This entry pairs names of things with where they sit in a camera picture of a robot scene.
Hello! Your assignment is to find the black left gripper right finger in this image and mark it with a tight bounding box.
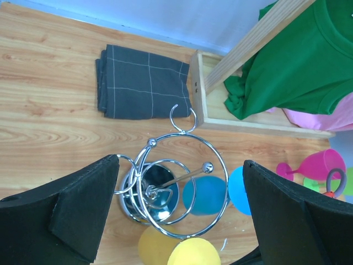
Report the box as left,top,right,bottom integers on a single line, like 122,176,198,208
235,160,352,264

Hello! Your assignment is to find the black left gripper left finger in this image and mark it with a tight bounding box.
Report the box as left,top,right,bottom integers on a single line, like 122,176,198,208
1,155,119,264

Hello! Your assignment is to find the lime green plastic wine glass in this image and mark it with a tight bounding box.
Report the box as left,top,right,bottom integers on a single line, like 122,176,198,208
303,167,352,204

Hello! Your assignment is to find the magenta plastic wine glass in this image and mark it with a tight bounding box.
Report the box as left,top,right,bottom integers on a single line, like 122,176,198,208
276,149,346,181

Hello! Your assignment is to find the blue plastic wine glass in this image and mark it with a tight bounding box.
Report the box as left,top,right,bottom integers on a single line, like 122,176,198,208
183,166,251,216

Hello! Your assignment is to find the yellow plastic wine glass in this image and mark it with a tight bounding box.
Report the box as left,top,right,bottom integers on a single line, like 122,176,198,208
138,226,221,265

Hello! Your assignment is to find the wooden clothes rack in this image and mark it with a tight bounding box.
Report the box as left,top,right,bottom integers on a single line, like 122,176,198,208
191,1,341,139

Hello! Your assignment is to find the pink t-shirt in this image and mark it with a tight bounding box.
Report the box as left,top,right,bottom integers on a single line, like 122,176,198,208
267,88,352,131

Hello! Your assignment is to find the dark grey folded cloth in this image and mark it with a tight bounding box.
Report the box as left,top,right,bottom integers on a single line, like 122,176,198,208
95,45,191,120

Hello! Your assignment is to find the green tank top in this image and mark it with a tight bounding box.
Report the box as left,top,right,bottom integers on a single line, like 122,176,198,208
224,1,352,120

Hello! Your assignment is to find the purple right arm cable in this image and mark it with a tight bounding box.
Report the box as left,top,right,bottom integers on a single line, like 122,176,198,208
323,168,348,199

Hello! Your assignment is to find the chrome wire wine glass rack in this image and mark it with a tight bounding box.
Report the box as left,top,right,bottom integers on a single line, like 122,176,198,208
113,103,229,239

